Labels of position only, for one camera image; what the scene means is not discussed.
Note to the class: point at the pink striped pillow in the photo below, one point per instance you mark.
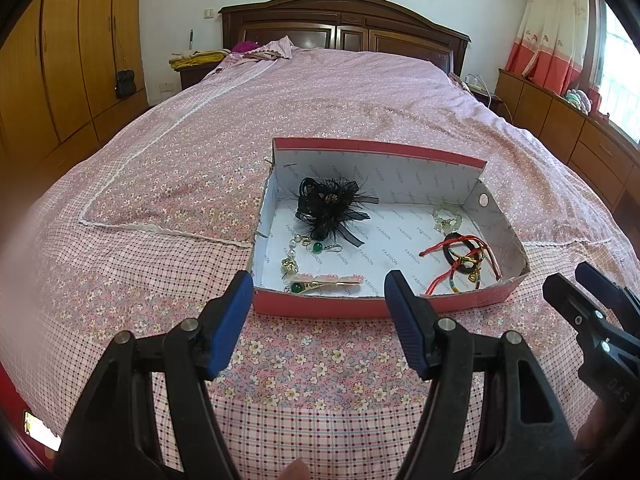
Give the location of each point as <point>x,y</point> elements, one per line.
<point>274,50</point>

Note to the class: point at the window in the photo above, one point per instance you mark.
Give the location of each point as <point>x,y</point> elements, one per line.
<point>617,60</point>

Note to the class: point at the black feather hair flower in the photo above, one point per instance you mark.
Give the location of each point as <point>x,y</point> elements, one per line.
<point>325,200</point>

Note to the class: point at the white and red curtain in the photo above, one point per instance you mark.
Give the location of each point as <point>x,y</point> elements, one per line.
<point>550,25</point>

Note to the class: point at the dark wooden bedside table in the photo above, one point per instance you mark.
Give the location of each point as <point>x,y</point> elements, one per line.
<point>192,76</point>
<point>482,96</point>

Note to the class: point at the magenta cloth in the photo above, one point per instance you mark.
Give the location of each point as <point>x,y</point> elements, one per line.
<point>245,47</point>

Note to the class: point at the dark wooden headboard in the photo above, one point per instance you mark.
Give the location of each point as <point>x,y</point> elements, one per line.
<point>345,22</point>

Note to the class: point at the gold hair clip green bead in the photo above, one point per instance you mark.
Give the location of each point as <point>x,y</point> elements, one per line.
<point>330,284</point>

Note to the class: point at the small black hanging bag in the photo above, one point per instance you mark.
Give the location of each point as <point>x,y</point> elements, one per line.
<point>125,83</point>

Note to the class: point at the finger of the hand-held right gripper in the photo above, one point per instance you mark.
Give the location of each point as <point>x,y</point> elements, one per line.
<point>605,350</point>
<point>615,295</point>

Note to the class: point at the person's left hand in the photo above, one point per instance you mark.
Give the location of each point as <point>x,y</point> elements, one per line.
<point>295,470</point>

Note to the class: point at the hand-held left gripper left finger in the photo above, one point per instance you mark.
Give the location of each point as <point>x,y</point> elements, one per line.
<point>234,321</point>

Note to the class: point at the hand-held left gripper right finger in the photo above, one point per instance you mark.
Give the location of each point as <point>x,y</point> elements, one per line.
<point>406,321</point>

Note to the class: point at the wooden low cabinet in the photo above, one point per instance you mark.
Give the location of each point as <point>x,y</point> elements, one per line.
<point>550,120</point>

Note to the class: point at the wooden wardrobe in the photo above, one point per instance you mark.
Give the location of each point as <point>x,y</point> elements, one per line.
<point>60,60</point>

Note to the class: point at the pink floral bed quilt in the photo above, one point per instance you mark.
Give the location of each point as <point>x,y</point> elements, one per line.
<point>150,185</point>

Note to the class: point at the folded yellow cloth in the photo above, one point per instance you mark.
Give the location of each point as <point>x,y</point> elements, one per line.
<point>197,59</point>

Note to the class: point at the green bead earring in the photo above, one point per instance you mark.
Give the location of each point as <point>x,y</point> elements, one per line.
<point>316,247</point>
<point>295,288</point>

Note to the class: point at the red cardboard box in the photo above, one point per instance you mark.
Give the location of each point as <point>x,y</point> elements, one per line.
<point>325,305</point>

